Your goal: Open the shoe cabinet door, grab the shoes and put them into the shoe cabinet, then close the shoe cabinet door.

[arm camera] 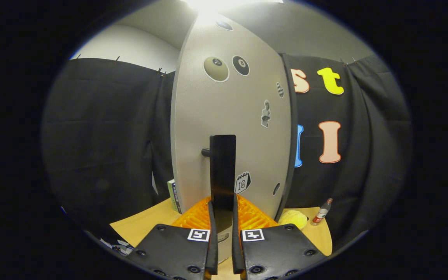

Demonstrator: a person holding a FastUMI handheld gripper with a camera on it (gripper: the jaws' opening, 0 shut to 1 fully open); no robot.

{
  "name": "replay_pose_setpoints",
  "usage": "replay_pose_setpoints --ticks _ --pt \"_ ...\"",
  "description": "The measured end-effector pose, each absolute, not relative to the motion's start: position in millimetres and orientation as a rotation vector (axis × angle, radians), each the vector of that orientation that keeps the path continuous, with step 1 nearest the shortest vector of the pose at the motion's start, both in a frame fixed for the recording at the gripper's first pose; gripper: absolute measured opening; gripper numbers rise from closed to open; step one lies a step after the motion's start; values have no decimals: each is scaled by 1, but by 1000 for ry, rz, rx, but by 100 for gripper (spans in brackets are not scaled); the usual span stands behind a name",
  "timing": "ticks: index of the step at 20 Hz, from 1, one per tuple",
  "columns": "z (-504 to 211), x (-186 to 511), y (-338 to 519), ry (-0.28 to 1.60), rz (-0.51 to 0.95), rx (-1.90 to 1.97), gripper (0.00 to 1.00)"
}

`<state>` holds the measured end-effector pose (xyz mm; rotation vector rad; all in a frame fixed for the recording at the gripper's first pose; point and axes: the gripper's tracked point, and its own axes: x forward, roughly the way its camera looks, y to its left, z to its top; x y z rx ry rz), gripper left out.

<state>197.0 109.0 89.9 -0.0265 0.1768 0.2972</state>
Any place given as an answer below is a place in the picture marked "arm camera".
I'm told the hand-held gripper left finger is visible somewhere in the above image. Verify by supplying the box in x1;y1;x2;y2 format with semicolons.
126;196;219;280

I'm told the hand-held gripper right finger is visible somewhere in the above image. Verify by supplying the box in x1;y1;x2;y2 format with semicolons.
232;194;327;280

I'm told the black cabinet door handle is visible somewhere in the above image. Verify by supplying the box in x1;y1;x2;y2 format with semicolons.
202;135;237;212

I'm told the beige shoe cabinet door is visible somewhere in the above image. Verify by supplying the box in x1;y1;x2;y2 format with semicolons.
171;12;292;253

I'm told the yellow soft object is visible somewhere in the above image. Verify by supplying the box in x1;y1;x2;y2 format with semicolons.
278;210;309;230

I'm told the white blue printed object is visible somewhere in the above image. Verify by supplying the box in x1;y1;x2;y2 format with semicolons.
100;237;134;256

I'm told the blue book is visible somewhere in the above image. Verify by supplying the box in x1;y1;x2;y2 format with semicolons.
171;181;182;214

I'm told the clear plastic water bottle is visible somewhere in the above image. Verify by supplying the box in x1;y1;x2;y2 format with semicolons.
311;198;333;226

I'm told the green book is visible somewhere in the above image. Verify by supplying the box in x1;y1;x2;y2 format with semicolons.
167;180;176;210

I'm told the black backdrop cloth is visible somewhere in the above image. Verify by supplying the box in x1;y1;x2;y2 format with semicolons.
41;54;413;249

